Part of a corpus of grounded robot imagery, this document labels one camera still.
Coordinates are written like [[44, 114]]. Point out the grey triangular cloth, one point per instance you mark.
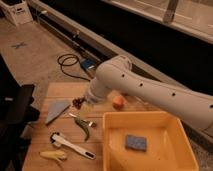
[[56, 109]]

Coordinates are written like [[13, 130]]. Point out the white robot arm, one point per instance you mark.
[[195, 108]]

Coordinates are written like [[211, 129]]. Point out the green toy chili pepper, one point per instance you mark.
[[84, 127]]

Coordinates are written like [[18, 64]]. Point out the blue sponge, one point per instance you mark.
[[136, 143]]

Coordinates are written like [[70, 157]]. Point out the white storage box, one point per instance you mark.
[[17, 14]]

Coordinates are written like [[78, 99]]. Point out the dark toy grape bunch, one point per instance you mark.
[[77, 102]]

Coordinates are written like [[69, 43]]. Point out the yellow toy banana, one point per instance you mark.
[[57, 155]]

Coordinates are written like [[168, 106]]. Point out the blue electronic box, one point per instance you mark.
[[86, 64]]

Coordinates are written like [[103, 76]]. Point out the small metal peeler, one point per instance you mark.
[[87, 122]]

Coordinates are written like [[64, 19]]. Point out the grey metal rail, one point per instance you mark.
[[106, 47]]

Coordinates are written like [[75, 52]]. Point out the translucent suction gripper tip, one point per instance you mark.
[[85, 110]]

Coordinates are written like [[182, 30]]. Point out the yellow plastic bin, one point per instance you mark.
[[168, 148]]

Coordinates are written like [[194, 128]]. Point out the black chair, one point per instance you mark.
[[16, 111]]

